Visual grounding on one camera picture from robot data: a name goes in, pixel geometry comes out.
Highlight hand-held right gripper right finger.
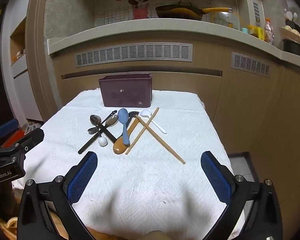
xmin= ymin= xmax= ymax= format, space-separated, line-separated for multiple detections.
xmin=201 ymin=151 xmax=283 ymax=240

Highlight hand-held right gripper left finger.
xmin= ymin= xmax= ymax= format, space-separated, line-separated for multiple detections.
xmin=17 ymin=151 xmax=98 ymax=240

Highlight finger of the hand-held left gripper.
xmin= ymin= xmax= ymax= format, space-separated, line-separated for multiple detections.
xmin=0 ymin=119 xmax=19 ymax=146
xmin=0 ymin=128 xmax=45 ymax=162

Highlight wooden spoon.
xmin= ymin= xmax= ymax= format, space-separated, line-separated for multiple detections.
xmin=112 ymin=118 xmax=140 ymax=155

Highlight small metal spoon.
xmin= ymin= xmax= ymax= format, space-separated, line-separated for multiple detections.
xmin=87 ymin=110 xmax=118 ymax=134

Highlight wooden chopstick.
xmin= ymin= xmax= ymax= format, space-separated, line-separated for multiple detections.
xmin=125 ymin=107 xmax=160 ymax=155
xmin=135 ymin=115 xmax=186 ymax=165

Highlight dark spoon with long handle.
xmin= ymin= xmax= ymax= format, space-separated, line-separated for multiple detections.
xmin=78 ymin=116 xmax=119 ymax=155

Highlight blue plastic spoon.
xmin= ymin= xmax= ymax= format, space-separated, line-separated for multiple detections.
xmin=117 ymin=108 xmax=131 ymax=146

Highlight white plastic spoon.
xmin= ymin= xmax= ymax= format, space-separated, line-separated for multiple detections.
xmin=140 ymin=109 xmax=167 ymax=134

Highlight purple plastic utensil holder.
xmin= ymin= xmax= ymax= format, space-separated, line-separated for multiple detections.
xmin=98 ymin=73 xmax=153 ymax=108

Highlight black holder with white utensils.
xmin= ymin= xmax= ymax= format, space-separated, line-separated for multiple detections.
xmin=284 ymin=9 xmax=299 ymax=28

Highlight white slippers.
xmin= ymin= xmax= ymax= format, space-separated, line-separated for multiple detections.
xmin=25 ymin=121 xmax=42 ymax=133

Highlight red item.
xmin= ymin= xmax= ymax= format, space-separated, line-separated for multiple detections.
xmin=1 ymin=130 xmax=25 ymax=148

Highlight white shelf cabinet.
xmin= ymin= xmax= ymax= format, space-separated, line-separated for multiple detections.
xmin=2 ymin=17 xmax=42 ymax=122

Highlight white textured towel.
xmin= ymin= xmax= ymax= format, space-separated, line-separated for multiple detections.
xmin=11 ymin=89 xmax=245 ymax=240

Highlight kitchen counter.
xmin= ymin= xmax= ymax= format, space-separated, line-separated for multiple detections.
xmin=47 ymin=17 xmax=300 ymax=240

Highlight short grey vent grille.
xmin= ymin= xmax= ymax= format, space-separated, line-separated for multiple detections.
xmin=231 ymin=52 xmax=271 ymax=78

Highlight long grey vent grille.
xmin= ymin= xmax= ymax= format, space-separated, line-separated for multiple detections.
xmin=76 ymin=44 xmax=193 ymax=68

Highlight black pot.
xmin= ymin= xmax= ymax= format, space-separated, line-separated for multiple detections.
xmin=282 ymin=39 xmax=300 ymax=58

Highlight plastic bottle with orange cap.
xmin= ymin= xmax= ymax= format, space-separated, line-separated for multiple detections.
xmin=264 ymin=18 xmax=275 ymax=45

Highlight glass pan lid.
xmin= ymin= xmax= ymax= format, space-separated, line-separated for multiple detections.
xmin=212 ymin=11 xmax=240 ymax=30

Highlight brown post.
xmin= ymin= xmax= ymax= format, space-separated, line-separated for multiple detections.
xmin=0 ymin=180 xmax=17 ymax=220

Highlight cartoon wall poster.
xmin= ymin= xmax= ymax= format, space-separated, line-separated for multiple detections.
xmin=95 ymin=0 xmax=235 ymax=27

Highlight frying pan with yellow handle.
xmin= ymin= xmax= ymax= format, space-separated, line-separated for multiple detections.
xmin=155 ymin=4 xmax=233 ymax=21

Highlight white wall appliance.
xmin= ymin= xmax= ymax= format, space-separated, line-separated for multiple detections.
xmin=245 ymin=0 xmax=264 ymax=28

